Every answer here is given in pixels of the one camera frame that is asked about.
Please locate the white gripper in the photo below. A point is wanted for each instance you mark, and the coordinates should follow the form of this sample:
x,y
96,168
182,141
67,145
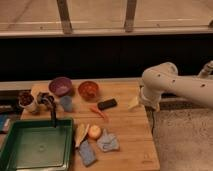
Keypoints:
x,y
135,102

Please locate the grey blue towel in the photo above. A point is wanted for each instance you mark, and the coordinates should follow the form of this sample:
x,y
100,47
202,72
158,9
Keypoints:
x,y
108,142

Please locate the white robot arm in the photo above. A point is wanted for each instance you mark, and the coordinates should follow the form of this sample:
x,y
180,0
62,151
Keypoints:
x,y
164,78

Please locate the green plastic tray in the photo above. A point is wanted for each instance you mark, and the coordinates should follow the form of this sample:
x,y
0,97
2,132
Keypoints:
x,y
37,145

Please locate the black rectangular block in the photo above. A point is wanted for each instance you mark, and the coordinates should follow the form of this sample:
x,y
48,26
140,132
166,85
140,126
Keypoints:
x,y
106,104

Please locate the wooden cutting board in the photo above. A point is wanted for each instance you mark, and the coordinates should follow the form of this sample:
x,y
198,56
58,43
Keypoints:
x,y
137,149

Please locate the orange toy carrot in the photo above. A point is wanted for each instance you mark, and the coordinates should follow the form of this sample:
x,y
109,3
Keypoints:
x,y
99,112

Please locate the orange bowl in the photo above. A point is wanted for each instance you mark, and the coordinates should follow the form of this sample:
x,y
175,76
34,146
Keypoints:
x,y
89,90

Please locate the yellow toy apple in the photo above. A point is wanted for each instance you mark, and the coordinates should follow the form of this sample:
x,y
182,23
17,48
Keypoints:
x,y
94,132

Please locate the yellow toy banana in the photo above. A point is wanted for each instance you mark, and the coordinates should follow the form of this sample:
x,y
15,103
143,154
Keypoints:
x,y
80,134

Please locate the blue sponge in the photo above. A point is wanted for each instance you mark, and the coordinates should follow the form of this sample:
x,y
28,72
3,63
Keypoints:
x,y
87,154

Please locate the blue plastic cup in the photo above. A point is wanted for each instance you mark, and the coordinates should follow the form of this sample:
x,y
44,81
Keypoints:
x,y
66,103

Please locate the purple bowl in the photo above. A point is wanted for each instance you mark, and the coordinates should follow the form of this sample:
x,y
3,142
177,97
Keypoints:
x,y
60,86

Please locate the white cup with dark contents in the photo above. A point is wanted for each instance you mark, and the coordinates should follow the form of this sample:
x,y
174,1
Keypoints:
x,y
27,101

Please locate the metal window frame rail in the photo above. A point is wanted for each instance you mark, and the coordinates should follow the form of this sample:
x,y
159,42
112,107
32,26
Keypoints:
x,y
69,18

